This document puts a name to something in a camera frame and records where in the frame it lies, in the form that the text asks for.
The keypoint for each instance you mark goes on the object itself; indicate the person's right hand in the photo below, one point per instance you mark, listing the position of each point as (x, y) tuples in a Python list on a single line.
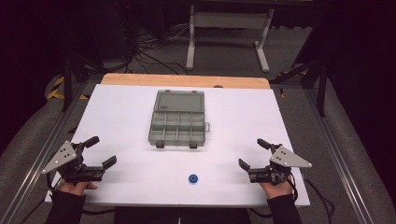
[(277, 189)]

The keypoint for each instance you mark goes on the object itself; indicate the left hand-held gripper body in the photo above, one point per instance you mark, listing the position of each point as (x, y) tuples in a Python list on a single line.
[(67, 155)]

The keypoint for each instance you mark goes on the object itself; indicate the person's left hand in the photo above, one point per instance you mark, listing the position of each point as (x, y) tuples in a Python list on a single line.
[(76, 187)]

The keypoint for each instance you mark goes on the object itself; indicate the yellow black hazard tape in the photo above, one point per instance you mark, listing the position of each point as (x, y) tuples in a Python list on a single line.
[(56, 91)]

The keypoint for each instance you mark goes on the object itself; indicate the small blue round wheel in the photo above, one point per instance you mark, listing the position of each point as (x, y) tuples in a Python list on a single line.
[(193, 178)]

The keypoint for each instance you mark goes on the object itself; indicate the person's dark lap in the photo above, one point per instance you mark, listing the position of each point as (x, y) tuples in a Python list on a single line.
[(180, 216)]

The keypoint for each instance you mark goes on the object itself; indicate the white metal stand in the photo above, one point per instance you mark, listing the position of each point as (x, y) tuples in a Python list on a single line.
[(230, 21)]

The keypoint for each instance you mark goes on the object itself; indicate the grey plastic compartment box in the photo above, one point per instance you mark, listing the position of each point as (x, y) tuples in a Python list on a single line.
[(178, 119)]

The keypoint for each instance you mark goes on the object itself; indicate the black stand leg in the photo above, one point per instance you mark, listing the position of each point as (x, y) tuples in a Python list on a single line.
[(320, 84), (67, 84)]

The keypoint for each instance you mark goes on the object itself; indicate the wooden table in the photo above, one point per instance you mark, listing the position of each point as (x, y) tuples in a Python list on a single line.
[(186, 81)]

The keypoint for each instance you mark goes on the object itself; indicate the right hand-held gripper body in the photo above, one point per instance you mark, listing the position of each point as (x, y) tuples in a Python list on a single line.
[(281, 161)]

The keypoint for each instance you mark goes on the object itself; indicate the aluminium rail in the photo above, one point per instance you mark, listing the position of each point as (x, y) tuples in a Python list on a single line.
[(40, 149), (339, 155)]

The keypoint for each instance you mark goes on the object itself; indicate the white board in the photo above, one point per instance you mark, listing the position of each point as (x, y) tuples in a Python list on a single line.
[(130, 118)]

